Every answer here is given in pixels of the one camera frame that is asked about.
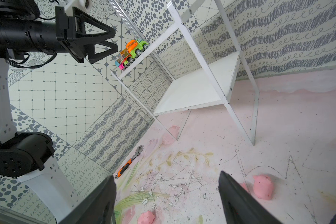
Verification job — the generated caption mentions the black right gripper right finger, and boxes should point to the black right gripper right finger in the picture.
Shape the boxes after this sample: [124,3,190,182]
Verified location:
[218,171,280,224]

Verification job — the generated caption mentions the pink rubber pig toy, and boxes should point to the pink rubber pig toy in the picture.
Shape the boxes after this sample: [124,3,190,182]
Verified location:
[240,183,250,193]
[253,175,274,201]
[137,211,155,224]

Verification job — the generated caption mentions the white two-tier shelf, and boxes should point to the white two-tier shelf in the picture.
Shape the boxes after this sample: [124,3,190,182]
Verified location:
[113,1,259,145]

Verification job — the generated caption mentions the orange handled adjustable wrench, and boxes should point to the orange handled adjustable wrench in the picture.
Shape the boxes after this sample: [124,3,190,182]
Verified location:
[115,145,144,179]

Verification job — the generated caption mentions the green orange toy mixer truck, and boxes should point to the green orange toy mixer truck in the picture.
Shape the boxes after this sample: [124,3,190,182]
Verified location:
[126,39,148,59]

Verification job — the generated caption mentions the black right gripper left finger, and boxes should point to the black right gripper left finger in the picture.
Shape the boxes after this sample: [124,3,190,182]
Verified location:
[60,175,117,224]

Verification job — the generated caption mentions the pink teal toy truck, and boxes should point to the pink teal toy truck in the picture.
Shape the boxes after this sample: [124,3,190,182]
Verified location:
[115,61,126,71]

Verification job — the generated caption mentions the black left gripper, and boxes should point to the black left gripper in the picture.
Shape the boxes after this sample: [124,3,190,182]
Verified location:
[0,7,119,64]

